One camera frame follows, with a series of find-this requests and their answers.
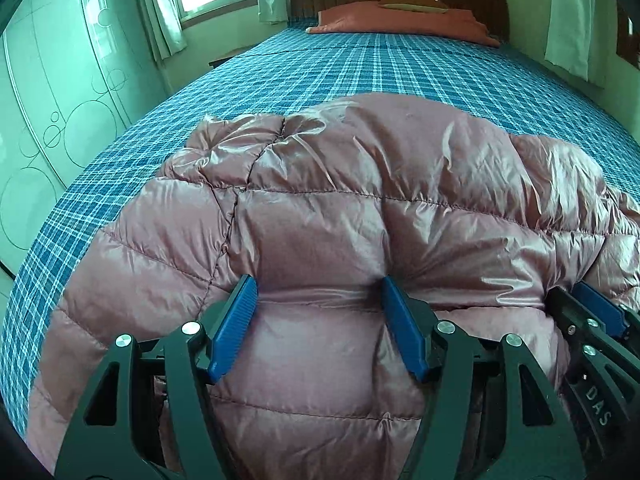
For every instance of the bed with blue plaid sheet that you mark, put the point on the bed with blue plaid sheet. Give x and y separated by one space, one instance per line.
350 70

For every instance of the wooden framed window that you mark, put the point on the wooden framed window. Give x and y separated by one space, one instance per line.
626 35

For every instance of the salmon pink pillow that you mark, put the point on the salmon pink pillow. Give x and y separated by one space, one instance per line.
400 22

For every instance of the wooden nightstand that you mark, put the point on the wooden nightstand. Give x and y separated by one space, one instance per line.
230 56

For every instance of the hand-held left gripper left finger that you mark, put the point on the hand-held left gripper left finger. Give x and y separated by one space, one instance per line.
232 330

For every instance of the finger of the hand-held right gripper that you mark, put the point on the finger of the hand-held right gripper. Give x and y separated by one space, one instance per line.
600 305
575 325

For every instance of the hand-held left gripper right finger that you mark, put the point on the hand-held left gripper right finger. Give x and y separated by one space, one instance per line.
405 330

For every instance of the pale green wardrobe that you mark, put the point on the pale green wardrobe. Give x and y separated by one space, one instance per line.
65 85

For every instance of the pink quilted down jacket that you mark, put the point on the pink quilted down jacket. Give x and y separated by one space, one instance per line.
325 210

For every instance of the small brown cushion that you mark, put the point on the small brown cushion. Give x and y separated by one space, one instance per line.
412 1

